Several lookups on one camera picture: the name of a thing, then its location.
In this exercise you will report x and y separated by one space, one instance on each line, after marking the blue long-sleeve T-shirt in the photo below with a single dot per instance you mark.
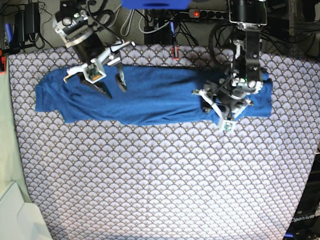
154 96

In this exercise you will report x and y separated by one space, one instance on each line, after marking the orange clamp at table edge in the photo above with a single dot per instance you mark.
3 63

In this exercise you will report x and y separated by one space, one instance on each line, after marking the red and grey table clamp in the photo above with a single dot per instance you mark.
175 53

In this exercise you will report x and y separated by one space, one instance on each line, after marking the black OpenArm base box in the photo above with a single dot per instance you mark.
305 225

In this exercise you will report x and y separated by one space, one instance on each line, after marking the black power strip red switch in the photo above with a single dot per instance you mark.
207 14

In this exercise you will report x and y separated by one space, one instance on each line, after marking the fan-patterned table cloth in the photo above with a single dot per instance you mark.
102 180

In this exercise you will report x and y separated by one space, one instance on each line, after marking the black power adapter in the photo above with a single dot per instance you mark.
27 23

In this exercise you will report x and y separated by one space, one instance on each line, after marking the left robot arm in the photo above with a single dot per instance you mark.
243 77

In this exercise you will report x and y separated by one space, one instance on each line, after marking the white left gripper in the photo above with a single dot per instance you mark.
227 110

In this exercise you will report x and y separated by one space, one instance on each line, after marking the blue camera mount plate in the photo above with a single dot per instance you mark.
156 4

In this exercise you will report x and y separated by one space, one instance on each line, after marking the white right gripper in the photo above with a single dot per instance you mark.
94 71

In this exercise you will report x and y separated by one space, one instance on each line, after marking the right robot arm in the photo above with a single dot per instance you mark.
77 25

